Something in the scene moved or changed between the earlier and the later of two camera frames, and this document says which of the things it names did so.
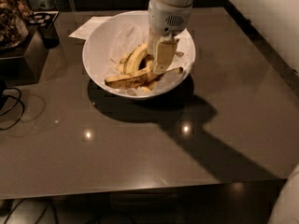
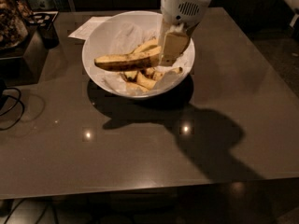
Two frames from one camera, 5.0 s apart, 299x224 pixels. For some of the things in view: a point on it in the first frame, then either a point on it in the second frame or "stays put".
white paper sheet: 84,31 stays put
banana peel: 134,80 → 139,58
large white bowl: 117,58 stays put
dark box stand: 21,64 stays put
